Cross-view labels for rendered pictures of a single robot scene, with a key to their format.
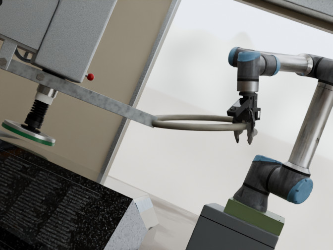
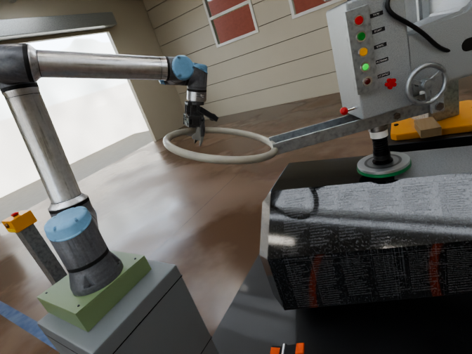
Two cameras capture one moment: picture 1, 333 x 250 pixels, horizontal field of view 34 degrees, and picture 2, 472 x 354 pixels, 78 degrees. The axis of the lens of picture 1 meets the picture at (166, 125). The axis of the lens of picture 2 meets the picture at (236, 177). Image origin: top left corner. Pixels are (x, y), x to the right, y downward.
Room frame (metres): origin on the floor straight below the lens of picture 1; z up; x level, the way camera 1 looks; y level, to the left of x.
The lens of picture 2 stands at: (3.49, 0.40, 1.51)
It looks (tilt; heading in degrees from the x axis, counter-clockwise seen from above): 21 degrees down; 205
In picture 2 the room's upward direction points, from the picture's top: 19 degrees counter-clockwise
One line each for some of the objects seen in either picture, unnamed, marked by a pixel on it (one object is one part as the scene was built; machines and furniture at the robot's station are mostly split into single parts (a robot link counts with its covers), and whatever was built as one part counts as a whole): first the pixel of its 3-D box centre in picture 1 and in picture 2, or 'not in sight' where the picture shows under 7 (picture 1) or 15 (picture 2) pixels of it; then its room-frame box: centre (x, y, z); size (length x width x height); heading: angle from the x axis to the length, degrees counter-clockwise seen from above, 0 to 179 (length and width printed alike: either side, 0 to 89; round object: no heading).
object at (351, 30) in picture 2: not in sight; (361, 52); (2.28, 0.46, 1.39); 0.08 x 0.03 x 0.28; 109
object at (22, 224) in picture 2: not in sight; (63, 284); (2.51, -1.47, 0.54); 0.20 x 0.20 x 1.09; 80
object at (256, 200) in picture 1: (252, 196); (93, 267); (2.86, -0.57, 0.98); 0.19 x 0.19 x 0.10
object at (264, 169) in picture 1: (264, 172); (75, 235); (2.85, -0.58, 1.11); 0.17 x 0.15 x 0.18; 47
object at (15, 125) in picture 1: (29, 131); (382, 162); (2.15, 0.49, 0.89); 0.21 x 0.21 x 0.01
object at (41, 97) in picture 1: (44, 97); (378, 132); (2.15, 0.49, 1.04); 0.07 x 0.07 x 0.04
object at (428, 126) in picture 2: not in sight; (427, 127); (1.57, 0.79, 0.81); 0.20 x 0.10 x 0.05; 178
